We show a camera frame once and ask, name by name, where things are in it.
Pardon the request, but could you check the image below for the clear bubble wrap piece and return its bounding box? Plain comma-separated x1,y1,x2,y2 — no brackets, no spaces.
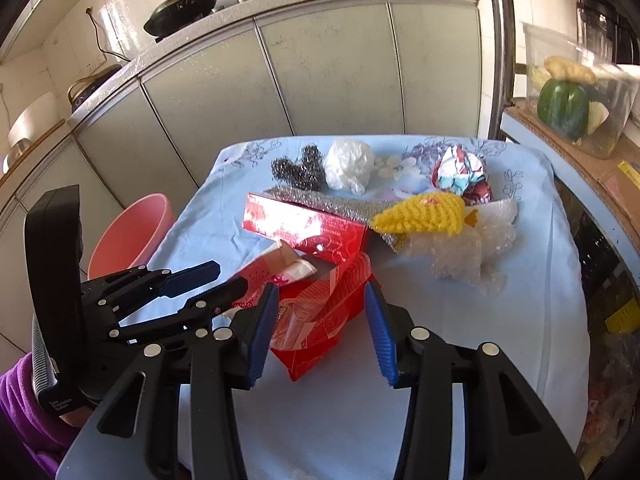
400,198,518,292

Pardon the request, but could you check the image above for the person's left hand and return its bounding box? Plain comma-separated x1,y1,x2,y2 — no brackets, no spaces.
60,406,93,428

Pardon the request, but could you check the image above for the silver mesh scouring cloth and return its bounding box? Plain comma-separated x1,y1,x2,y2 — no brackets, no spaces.
262,186,398,226

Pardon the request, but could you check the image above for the light blue floral tablecloth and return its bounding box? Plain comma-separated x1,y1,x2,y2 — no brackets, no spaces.
149,136,589,479

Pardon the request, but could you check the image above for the pink plastic trash bucket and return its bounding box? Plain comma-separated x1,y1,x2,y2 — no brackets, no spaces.
88,193,175,280

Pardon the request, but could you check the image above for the red white plastic bag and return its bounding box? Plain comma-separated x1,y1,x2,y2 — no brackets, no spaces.
218,242,372,382

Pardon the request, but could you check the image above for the dark induction cooker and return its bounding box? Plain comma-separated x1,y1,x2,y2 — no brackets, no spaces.
67,64,122,112

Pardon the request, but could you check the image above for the clear plastic container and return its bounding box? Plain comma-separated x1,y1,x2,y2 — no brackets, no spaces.
523,24,639,159

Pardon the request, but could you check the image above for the colourful paper ball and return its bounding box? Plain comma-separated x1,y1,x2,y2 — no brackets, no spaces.
432,144,492,206

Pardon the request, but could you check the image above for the metal rack shelf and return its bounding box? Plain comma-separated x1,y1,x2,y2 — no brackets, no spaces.
489,0,639,285

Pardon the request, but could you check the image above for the grey kitchen cabinet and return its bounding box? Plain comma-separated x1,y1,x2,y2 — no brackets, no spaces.
1,0,482,367

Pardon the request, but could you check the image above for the steel wool scrubber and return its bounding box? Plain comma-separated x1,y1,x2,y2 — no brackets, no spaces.
271,144,326,192

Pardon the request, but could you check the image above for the white rice cooker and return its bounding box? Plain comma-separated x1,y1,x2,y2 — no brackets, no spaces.
8,92,62,148

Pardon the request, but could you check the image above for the red cardboard box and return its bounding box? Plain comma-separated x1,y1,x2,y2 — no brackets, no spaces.
242,193,369,264

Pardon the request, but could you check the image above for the ginger root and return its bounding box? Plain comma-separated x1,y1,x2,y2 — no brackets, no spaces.
544,55,597,86

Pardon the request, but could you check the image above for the black wok with spatula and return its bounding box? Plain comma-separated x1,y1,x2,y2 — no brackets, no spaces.
143,0,217,41

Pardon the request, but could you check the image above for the flattened cardboard sheet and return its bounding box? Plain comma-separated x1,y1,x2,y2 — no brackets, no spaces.
503,99,639,247

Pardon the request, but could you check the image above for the green squash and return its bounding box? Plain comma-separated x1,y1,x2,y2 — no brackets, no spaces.
537,78,589,142

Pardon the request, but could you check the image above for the purple sleeve forearm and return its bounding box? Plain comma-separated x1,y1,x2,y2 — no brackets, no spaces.
1,353,79,479

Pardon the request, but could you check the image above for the yellow foam fruit net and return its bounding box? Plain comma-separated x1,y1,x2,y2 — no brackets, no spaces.
370,192,465,236

